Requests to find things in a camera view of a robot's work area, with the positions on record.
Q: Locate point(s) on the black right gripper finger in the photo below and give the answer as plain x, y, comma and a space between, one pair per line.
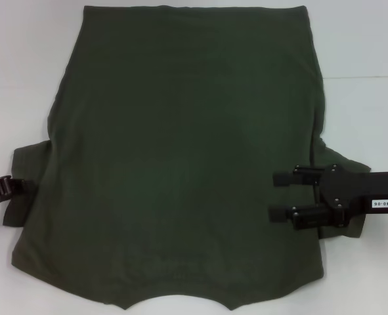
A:
298, 177
312, 216

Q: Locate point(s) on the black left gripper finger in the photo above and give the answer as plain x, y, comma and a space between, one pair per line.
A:
6, 187

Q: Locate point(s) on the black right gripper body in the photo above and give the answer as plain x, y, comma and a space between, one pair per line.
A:
361, 190

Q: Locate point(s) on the dark green shirt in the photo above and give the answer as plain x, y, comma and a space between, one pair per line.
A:
180, 131

